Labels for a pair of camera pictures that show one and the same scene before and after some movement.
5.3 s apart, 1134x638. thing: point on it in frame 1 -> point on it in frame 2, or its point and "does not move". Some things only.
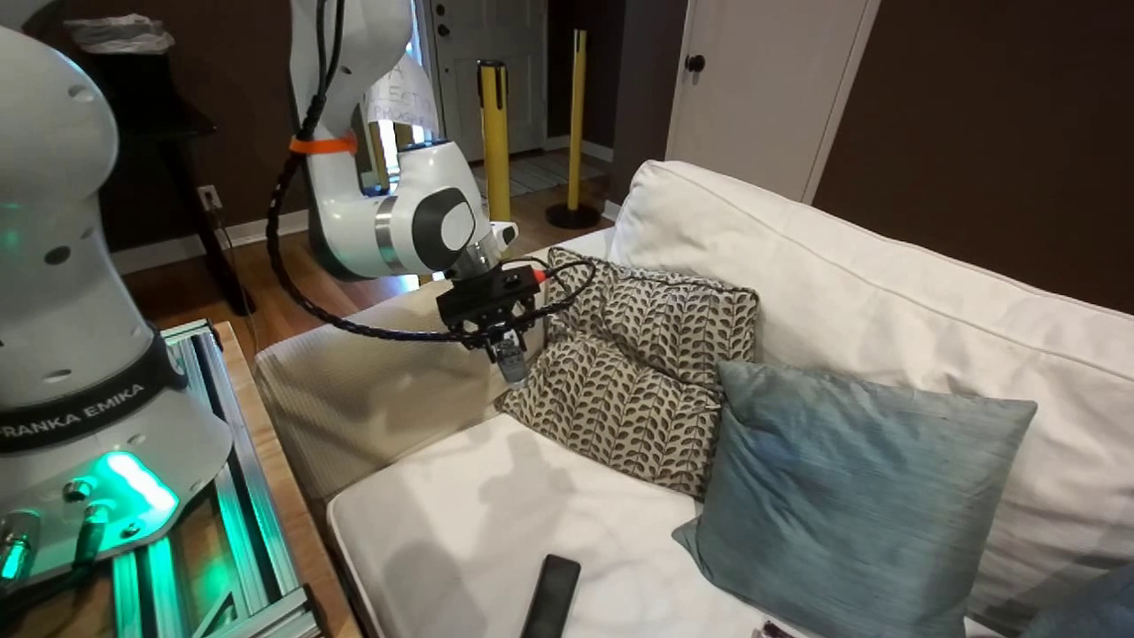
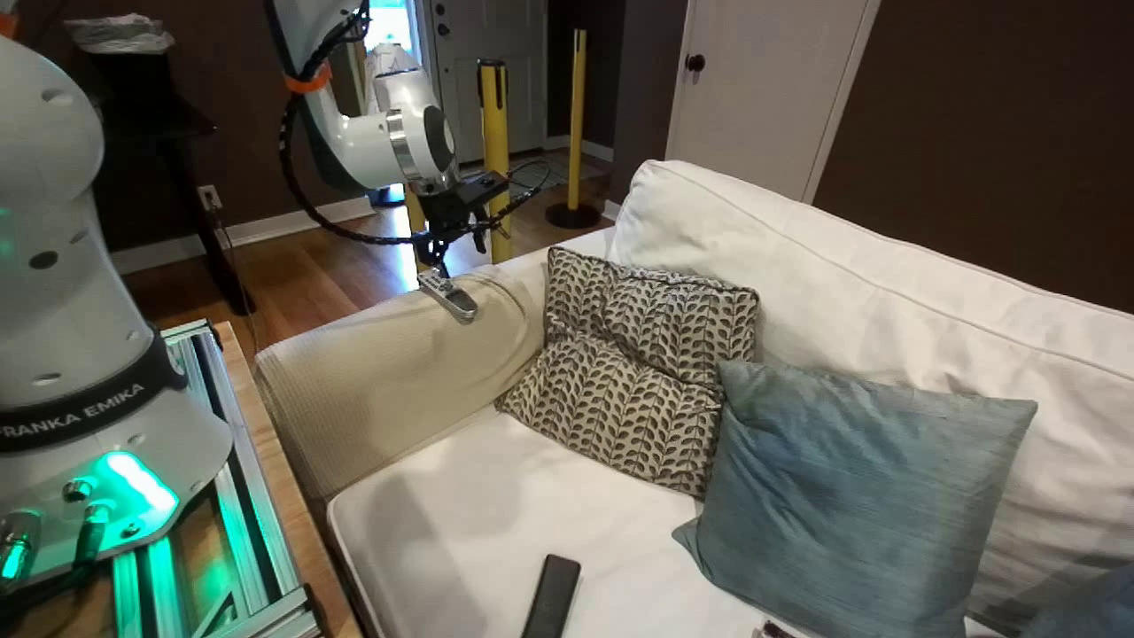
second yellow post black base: (574, 215) does not move
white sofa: (423, 499) does not move
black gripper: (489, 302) -> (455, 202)
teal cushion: (849, 505) does not move
